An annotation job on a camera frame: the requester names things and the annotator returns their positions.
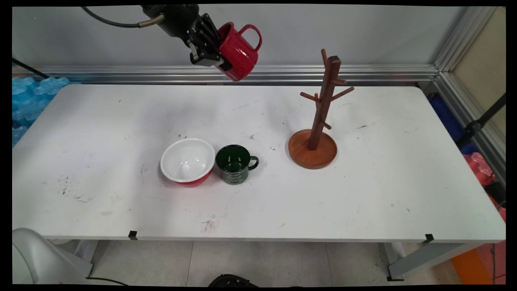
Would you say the aluminium frame rail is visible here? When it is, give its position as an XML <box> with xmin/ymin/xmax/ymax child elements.
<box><xmin>12</xmin><ymin>65</ymin><xmax>439</xmax><ymax>85</ymax></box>

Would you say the dark green enamel mug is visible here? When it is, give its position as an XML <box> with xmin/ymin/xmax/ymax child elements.
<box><xmin>215</xmin><ymin>145</ymin><xmax>259</xmax><ymax>186</ymax></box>

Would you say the grey table leg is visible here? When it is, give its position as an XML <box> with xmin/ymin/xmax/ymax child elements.
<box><xmin>75</xmin><ymin>240</ymin><xmax>99</xmax><ymax>277</ymax></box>
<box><xmin>380</xmin><ymin>242</ymin><xmax>481</xmax><ymax>281</ymax></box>

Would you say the brown wooden mug tree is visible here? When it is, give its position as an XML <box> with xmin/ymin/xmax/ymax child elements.
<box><xmin>288</xmin><ymin>48</ymin><xmax>355</xmax><ymax>169</ymax></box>

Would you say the white rounded machine housing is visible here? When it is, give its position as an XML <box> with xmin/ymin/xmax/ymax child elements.
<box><xmin>12</xmin><ymin>227</ymin><xmax>94</xmax><ymax>285</ymax></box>

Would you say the red enamel mug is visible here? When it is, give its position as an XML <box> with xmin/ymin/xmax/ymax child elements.
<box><xmin>217</xmin><ymin>22</ymin><xmax>263</xmax><ymax>82</ymax></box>

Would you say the blue bubble wrap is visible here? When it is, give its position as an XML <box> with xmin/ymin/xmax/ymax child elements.
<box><xmin>12</xmin><ymin>77</ymin><xmax>71</xmax><ymax>148</ymax></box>

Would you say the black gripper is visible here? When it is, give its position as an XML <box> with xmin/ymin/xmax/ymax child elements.
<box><xmin>141</xmin><ymin>5</ymin><xmax>233</xmax><ymax>72</ymax></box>

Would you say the black object on floor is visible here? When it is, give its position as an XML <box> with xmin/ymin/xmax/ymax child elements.
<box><xmin>208</xmin><ymin>274</ymin><xmax>259</xmax><ymax>287</ymax></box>

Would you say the black tripod stand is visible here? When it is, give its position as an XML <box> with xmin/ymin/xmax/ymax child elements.
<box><xmin>456</xmin><ymin>93</ymin><xmax>506</xmax><ymax>149</ymax></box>

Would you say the orange floor object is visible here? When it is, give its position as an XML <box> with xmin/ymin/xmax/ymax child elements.
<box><xmin>450</xmin><ymin>240</ymin><xmax>506</xmax><ymax>285</ymax></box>

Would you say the aluminium frame post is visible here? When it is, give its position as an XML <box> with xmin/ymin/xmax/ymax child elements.
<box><xmin>434</xmin><ymin>6</ymin><xmax>506</xmax><ymax>186</ymax></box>

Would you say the blue plastic box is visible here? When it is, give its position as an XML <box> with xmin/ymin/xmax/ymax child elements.
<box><xmin>428</xmin><ymin>94</ymin><xmax>479</xmax><ymax>155</ymax></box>

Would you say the red bowl white inside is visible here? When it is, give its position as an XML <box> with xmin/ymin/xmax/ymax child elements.
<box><xmin>160</xmin><ymin>138</ymin><xmax>216</xmax><ymax>187</ymax></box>

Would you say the black floor cable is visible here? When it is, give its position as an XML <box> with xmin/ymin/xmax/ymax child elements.
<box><xmin>86</xmin><ymin>276</ymin><xmax>130</xmax><ymax>287</ymax></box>

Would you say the thin black background cable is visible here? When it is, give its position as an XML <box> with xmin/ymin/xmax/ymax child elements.
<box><xmin>12</xmin><ymin>59</ymin><xmax>50</xmax><ymax>80</ymax></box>

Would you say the black gripper cable beige plug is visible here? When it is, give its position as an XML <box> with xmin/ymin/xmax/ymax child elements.
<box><xmin>81</xmin><ymin>6</ymin><xmax>165</xmax><ymax>28</ymax></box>

